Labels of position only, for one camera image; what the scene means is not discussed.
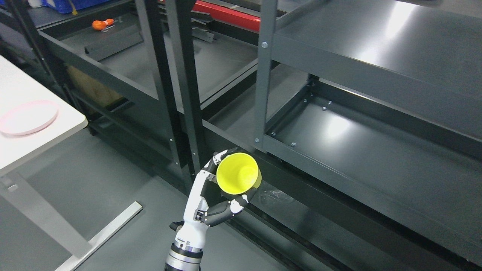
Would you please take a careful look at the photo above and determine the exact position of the blue plastic crate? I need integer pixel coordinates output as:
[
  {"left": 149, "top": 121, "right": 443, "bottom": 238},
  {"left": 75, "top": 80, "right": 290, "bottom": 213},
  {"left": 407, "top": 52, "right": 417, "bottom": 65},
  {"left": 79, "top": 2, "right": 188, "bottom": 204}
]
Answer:
[{"left": 41, "top": 0, "right": 114, "bottom": 14}]

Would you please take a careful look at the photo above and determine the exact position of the yellow plastic cup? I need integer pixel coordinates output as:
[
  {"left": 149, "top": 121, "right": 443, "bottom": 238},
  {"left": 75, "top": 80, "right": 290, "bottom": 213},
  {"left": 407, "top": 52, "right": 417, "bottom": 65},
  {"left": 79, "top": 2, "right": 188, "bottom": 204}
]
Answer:
[{"left": 216, "top": 152, "right": 262, "bottom": 195}]

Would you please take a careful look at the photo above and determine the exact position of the white standing desk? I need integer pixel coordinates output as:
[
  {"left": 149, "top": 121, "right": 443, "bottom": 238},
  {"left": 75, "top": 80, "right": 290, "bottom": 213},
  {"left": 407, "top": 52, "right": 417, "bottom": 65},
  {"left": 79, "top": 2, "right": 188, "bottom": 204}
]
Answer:
[{"left": 1, "top": 57, "right": 143, "bottom": 271}]

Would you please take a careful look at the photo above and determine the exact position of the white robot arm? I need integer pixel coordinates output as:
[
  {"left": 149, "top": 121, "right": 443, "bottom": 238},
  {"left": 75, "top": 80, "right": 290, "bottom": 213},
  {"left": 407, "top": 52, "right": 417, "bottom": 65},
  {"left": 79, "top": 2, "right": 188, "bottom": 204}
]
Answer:
[{"left": 164, "top": 242, "right": 203, "bottom": 271}]

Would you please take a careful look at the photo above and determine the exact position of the grey metal shelf rack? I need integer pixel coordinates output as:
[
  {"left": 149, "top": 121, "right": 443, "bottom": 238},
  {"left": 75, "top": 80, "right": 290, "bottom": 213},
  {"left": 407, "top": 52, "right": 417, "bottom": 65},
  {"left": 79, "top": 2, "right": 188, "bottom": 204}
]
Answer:
[{"left": 197, "top": 0, "right": 481, "bottom": 271}]

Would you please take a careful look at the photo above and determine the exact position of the pink plastic plate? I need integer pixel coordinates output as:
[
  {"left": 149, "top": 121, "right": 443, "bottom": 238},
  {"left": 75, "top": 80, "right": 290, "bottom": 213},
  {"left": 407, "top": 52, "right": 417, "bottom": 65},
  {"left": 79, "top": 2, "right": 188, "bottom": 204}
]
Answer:
[{"left": 0, "top": 100, "right": 59, "bottom": 136}]

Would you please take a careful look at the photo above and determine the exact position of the orange toy on shelf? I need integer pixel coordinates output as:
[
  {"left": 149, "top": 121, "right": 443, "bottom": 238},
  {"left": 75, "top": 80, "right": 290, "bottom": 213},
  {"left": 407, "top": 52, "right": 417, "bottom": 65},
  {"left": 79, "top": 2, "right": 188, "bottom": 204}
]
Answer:
[{"left": 92, "top": 18, "right": 115, "bottom": 31}]

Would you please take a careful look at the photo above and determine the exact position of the black metal shelf rack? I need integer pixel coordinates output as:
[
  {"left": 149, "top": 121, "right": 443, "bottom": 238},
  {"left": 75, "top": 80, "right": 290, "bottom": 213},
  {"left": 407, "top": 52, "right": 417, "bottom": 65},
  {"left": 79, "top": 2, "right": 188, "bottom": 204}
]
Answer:
[{"left": 1, "top": 0, "right": 260, "bottom": 192}]

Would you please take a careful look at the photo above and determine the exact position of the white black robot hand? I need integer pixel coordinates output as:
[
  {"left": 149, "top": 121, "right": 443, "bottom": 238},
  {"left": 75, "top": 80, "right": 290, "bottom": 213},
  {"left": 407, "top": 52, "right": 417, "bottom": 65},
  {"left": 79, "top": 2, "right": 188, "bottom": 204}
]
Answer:
[{"left": 174, "top": 148, "right": 258, "bottom": 251}]

